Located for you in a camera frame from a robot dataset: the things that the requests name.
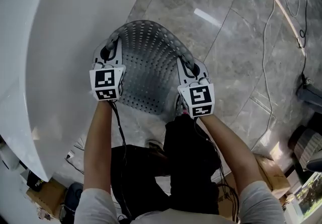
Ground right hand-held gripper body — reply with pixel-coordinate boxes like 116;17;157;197
177;76;215;119

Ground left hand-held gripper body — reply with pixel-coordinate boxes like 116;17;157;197
89;62;127;102

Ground grey perforated bath mat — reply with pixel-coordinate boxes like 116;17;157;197
104;20;194;116

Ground person's left forearm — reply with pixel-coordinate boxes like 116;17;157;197
83;99;118;195

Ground person's right forearm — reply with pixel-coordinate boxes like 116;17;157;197
200;113;265;197

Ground person's right sneaker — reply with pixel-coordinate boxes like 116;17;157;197
175;93;189;116

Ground person's sneaker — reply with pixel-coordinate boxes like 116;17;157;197
147;139;166;155
175;93;189;116

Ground white bathtub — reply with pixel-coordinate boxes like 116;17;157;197
0;0;156;182

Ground person's black trousers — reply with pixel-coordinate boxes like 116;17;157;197
110;114;227;224

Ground person's left sneaker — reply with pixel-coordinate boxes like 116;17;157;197
147;139;166;155

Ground brown cardboard box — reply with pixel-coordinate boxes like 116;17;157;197
26;179;67;216
217;154;290;221

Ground ribbed beige cushion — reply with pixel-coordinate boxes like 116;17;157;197
289;127;322;168

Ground black battery pack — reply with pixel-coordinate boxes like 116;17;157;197
26;170;45;188

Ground person's grey sweatshirt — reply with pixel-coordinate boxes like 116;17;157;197
74;180;286;224

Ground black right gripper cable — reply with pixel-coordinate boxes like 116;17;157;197
193;117;239;223

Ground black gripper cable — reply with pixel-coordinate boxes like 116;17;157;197
110;99;133;221
193;117;239;223

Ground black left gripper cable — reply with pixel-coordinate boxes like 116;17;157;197
110;99;133;221

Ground white cable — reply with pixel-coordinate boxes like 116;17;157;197
261;0;277;130

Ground black charging cable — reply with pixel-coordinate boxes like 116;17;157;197
298;0;312;85

